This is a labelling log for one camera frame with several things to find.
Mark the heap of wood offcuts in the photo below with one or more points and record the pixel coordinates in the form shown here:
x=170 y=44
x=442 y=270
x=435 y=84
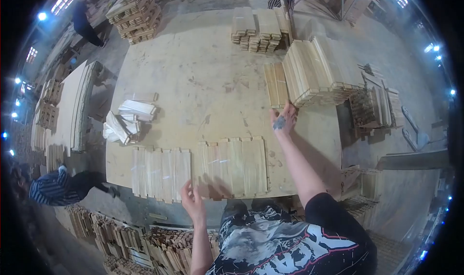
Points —
x=145 y=246

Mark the person's body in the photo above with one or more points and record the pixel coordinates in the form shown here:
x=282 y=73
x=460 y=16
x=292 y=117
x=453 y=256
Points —
x=282 y=249

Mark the person's right hand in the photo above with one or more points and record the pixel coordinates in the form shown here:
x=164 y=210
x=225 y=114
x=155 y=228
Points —
x=284 y=122

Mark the person's right thumb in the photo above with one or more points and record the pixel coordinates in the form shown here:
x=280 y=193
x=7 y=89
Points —
x=273 y=114

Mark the person's left hand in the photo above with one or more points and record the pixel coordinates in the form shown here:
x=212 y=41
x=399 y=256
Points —
x=195 y=204

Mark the large pale board panel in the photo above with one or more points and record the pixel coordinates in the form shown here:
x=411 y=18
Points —
x=74 y=108

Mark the pile of dark wood strips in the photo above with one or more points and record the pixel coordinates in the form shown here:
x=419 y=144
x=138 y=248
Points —
x=375 y=106

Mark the person's right fingers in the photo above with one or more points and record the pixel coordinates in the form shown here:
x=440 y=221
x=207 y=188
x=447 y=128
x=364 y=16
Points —
x=290 y=109

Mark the wood stack under table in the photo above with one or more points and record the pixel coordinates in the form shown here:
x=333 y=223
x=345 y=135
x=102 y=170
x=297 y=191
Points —
x=359 y=188

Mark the stacks of slats beside panel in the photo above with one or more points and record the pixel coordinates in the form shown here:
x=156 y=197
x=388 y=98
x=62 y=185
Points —
x=49 y=104

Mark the pair of flat wooden slats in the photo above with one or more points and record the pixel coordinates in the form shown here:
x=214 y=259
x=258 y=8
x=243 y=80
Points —
x=275 y=84

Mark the wide row of wooden slats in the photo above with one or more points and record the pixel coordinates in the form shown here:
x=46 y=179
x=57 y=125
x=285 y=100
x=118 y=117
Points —
x=235 y=166

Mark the stack of short wooden boards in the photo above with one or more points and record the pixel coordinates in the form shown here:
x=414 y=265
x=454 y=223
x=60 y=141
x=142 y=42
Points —
x=259 y=28

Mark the grey long beam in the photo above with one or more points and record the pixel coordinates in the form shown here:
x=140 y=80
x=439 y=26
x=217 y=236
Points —
x=413 y=161

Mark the person's left fingers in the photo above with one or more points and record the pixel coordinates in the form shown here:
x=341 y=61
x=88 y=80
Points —
x=187 y=190

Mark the narrow row of wooden slats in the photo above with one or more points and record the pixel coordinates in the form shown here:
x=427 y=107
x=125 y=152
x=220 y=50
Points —
x=161 y=173

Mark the tall stack of wooden pallets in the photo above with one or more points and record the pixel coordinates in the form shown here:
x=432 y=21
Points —
x=136 y=14

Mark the large stack of long slats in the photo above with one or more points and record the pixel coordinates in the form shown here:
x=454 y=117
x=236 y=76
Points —
x=315 y=72

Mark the pile of white wood pieces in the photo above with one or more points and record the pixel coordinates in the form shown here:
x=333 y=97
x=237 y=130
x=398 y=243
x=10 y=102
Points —
x=127 y=119

